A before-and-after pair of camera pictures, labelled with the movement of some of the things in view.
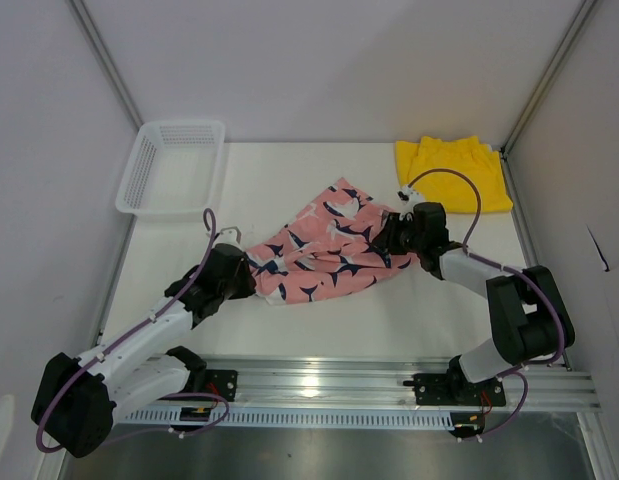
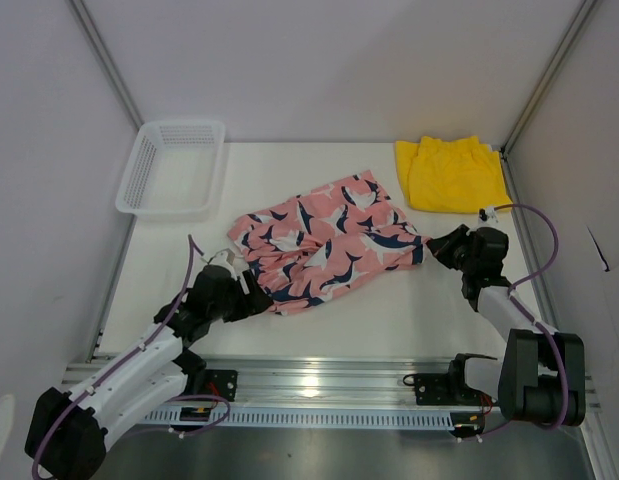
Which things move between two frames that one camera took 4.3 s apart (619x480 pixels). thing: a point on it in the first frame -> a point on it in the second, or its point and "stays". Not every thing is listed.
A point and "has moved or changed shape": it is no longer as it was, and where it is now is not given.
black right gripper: x=387 y=237 -> x=441 y=247
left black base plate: x=221 y=383 stays
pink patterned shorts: x=326 y=251 has moved or changed shape
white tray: x=173 y=171 stays
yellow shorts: x=466 y=156 stays
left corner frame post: x=103 y=51 stays
